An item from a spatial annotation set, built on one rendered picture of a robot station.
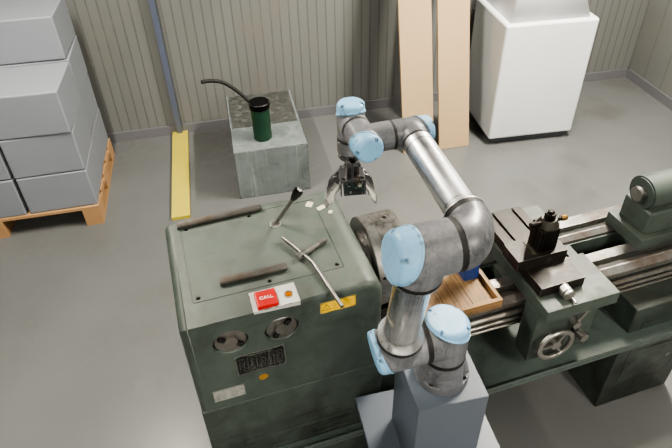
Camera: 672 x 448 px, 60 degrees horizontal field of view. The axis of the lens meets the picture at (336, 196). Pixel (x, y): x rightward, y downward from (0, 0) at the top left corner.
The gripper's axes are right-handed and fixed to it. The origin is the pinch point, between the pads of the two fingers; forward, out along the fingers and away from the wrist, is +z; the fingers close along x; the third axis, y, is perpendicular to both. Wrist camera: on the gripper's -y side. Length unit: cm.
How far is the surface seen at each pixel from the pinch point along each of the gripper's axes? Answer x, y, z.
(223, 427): -45, 28, 65
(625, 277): 111, -17, 62
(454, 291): 39, -9, 52
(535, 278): 66, -4, 44
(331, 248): -6.4, 2.0, 15.4
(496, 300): 52, -1, 50
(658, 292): 129, -17, 73
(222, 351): -41, 26, 30
